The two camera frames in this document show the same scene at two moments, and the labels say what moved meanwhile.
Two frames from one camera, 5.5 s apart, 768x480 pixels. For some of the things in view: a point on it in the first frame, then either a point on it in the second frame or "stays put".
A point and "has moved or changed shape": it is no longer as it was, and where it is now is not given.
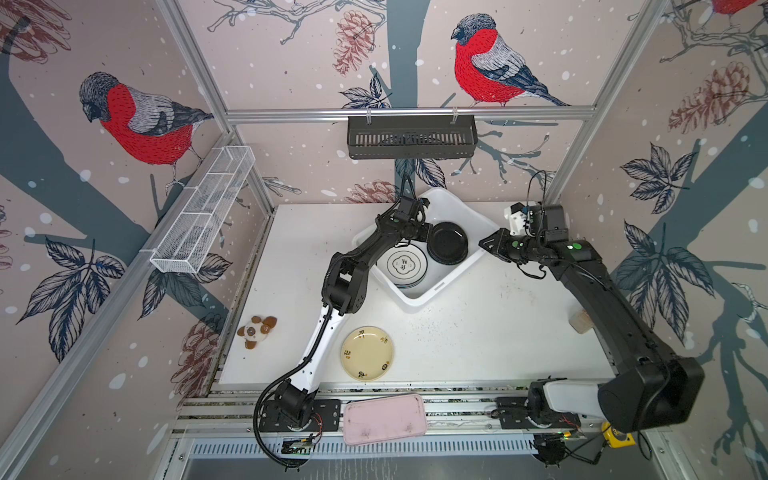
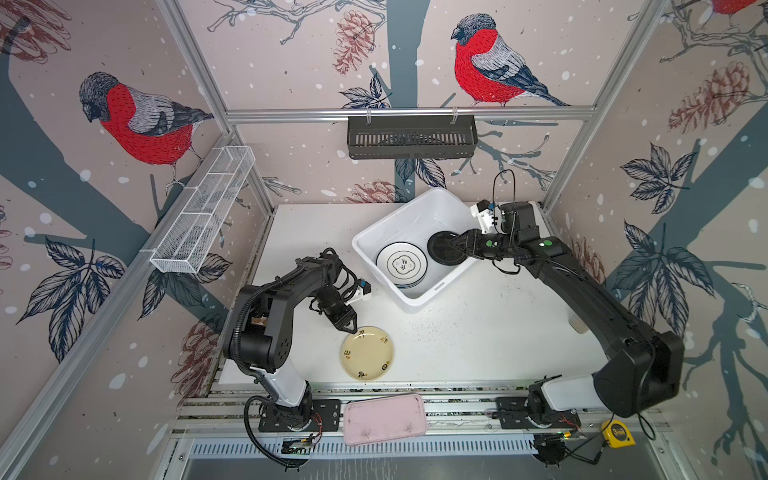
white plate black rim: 404,265 stays put
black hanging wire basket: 377,137 stays put
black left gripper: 426,232 -> 345,317
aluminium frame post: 210,85 stays put
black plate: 448,243 has moved or changed shape
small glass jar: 581,321 stays put
